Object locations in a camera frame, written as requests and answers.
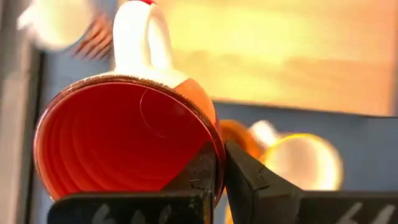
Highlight red and white mug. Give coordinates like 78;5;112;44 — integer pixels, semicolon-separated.
32;0;226;206

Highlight blue-grey table mat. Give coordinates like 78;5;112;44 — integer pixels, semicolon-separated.
29;0;398;224

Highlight yellow mug white handle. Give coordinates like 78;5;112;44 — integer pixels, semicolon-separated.
219;119;345;192

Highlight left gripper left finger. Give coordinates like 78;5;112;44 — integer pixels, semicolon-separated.
46;141;218;224

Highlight orange leaf patterned mug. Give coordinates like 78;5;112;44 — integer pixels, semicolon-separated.
17;0;114;62

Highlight black aluminium table frame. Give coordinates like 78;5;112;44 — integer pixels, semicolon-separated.
24;49;46;224

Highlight black frame wooden shelf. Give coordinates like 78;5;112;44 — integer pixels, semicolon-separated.
152;0;398;118

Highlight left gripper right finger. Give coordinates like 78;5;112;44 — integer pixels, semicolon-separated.
225;140;398;224

